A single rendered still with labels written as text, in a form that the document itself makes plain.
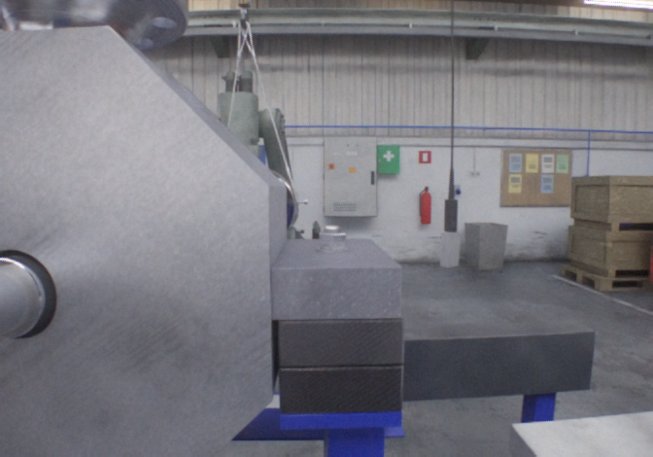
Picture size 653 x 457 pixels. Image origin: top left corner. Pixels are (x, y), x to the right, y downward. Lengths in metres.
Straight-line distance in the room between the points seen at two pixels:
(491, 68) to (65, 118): 6.34
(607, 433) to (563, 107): 6.53
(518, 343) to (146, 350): 0.73
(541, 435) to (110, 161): 0.58
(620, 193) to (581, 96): 2.46
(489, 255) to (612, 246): 1.54
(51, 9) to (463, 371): 0.88
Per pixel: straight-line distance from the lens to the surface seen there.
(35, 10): 0.47
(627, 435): 0.63
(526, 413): 1.03
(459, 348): 0.83
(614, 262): 5.20
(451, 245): 1.31
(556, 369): 0.96
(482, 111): 6.29
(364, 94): 5.85
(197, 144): 0.33
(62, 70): 0.40
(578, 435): 0.60
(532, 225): 6.54
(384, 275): 0.33
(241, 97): 2.48
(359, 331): 0.35
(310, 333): 0.34
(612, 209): 5.09
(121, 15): 0.48
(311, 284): 0.33
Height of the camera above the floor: 1.18
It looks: 4 degrees down
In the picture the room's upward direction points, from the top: straight up
